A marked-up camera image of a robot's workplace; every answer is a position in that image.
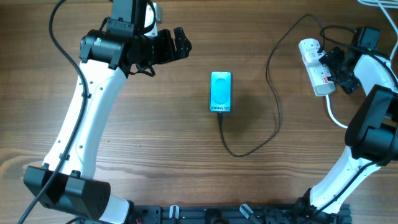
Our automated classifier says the turquoise screen smartphone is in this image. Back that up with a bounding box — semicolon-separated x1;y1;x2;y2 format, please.
210;72;232;113

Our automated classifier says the white power strip cord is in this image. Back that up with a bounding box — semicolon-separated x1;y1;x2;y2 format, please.
325;0;398;129

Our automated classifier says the black charging cable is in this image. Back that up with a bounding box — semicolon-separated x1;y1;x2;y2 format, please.
216;13;326;158

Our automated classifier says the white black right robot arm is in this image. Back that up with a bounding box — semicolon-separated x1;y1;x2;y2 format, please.
294;26;397;223

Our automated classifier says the white charger adapter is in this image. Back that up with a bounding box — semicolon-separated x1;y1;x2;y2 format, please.
302;49;325;67

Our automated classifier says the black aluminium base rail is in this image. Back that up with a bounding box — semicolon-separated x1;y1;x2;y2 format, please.
125;204;352;224

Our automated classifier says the white power strip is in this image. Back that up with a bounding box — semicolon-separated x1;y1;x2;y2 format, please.
298;39;336;96

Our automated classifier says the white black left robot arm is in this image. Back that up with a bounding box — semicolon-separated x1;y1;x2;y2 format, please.
23;0;192;223

